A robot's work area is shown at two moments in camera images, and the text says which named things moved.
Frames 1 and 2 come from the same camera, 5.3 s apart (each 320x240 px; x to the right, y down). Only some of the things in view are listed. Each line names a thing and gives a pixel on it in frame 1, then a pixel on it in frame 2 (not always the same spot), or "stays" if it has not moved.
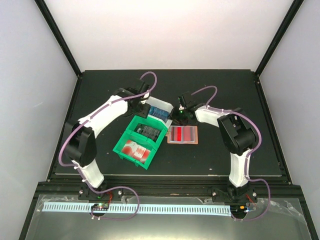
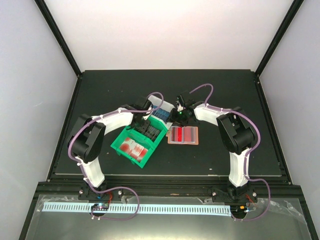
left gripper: [144, 113] -> [143, 128]
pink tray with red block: [182, 134] stays
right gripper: [174, 119] stays
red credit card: [189, 133] stays
